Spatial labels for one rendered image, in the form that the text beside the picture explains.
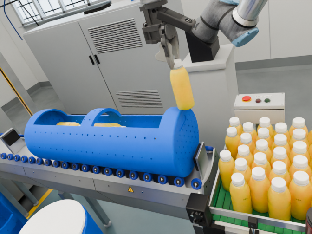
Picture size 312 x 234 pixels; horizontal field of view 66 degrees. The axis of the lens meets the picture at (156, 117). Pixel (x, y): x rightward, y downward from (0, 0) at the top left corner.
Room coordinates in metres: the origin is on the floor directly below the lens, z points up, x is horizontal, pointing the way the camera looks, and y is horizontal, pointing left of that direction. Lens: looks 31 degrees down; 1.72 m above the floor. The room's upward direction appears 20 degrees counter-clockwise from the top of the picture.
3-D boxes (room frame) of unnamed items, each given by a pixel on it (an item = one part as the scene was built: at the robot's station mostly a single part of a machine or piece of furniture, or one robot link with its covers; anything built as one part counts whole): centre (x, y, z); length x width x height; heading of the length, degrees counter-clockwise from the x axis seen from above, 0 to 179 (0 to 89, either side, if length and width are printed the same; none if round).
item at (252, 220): (0.43, -0.18, 0.94); 0.03 x 0.02 x 0.08; 55
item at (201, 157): (0.74, -0.12, 0.99); 0.10 x 0.02 x 0.12; 145
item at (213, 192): (0.69, -0.18, 0.96); 0.40 x 0.01 x 0.03; 145
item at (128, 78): (3.26, 0.34, 0.72); 2.15 x 0.54 x 1.45; 55
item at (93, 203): (1.39, 0.71, 0.31); 0.06 x 0.06 x 0.63; 55
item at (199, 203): (0.55, -0.04, 0.95); 0.10 x 0.07 x 0.10; 145
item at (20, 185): (1.95, 1.51, 0.31); 0.06 x 0.06 x 0.63; 55
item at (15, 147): (1.50, 0.98, 1.00); 0.10 x 0.04 x 0.15; 145
